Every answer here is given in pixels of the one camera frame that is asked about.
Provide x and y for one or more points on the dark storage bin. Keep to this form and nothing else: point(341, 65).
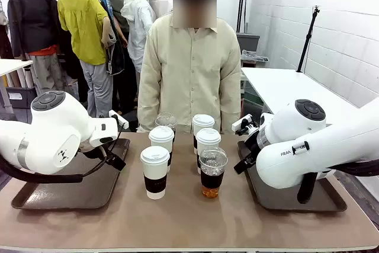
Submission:
point(20, 96)

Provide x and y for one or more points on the white side table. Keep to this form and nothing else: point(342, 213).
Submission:
point(290, 90)

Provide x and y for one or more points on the mannequin in black jacket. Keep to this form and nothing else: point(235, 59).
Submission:
point(32, 19)

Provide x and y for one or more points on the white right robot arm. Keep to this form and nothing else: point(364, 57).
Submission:
point(325, 146)

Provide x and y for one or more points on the grey bin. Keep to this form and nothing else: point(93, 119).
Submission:
point(248, 42)

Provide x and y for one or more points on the clear plastic bag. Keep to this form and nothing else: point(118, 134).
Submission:
point(254, 56)

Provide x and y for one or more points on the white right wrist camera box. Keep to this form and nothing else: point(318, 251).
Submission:
point(241, 123)

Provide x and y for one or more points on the mannequin in grey-green shirt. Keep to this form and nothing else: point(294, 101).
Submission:
point(118, 1)

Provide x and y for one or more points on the black tripod pole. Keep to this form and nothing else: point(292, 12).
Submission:
point(308, 39)

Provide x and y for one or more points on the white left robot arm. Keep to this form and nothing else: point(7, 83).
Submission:
point(53, 134)

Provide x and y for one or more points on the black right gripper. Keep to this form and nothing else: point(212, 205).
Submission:
point(247, 158)

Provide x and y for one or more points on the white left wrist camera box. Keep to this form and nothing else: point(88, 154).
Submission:
point(118, 119)

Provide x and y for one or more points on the white paper cup black sleeve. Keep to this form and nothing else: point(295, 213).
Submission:
point(202, 124)
point(154, 170)
point(207, 143)
point(161, 142)

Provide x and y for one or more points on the brown plastic serving tray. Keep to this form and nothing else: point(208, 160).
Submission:
point(89, 193)
point(281, 199)

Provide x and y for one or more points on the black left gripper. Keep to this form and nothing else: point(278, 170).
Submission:
point(116, 161)

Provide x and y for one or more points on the person in beige shirt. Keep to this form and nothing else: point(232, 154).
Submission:
point(189, 72)

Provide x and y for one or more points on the person's left forearm beige sleeve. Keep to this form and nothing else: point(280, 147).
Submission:
point(231, 108)

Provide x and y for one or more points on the mannequin in white jacket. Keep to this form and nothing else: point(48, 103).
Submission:
point(137, 25)

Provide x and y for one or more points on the person's right forearm beige sleeve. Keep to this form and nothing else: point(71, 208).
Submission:
point(148, 108)

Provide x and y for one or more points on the mannequin in yellow shirt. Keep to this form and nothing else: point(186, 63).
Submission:
point(83, 28)

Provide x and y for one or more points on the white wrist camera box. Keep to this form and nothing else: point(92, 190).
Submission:
point(118, 119)
point(241, 123)

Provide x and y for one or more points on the clear plastic iced coffee cup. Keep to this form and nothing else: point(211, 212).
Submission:
point(165, 120)
point(211, 179)

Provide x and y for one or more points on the white desk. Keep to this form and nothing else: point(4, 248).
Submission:
point(12, 65)

